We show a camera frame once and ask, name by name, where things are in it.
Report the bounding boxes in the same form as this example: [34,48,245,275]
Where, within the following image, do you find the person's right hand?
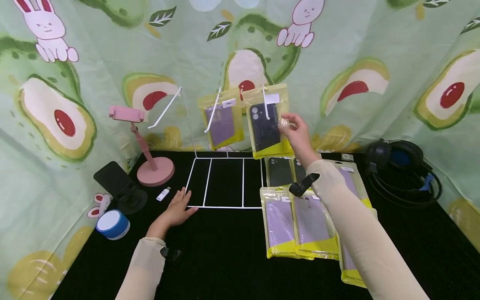
[279,113,320,168]

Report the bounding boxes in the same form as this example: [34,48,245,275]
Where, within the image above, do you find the person's left hand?
[146,187,199,239]

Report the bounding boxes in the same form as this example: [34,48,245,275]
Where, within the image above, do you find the black phone case packet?
[292,156,312,185]
[242,83,295,160]

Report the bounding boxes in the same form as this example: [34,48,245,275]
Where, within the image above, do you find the pink phone stand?
[109,105,176,187]

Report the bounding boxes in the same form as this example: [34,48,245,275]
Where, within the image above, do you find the dark green phone case packet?
[264,156,295,188]

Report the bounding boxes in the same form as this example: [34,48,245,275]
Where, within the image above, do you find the black wrist band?
[288,172,322,198]
[160,246,185,265]

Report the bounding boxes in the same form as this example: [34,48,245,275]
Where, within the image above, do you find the purple phone case packet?
[197,89,245,152]
[332,160,374,209]
[259,186,301,260]
[335,208,379,289]
[289,190,340,261]

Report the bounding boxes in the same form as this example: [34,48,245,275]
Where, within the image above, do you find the black phone stand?
[93,161,148,216]

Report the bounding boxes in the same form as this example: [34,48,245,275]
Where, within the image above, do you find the blue and white round speaker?
[95,209,131,241]

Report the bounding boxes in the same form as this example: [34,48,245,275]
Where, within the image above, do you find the white wire display rack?
[147,85,271,209]

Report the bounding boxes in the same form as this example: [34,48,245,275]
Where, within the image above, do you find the black headphones with cable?
[363,139,443,209]

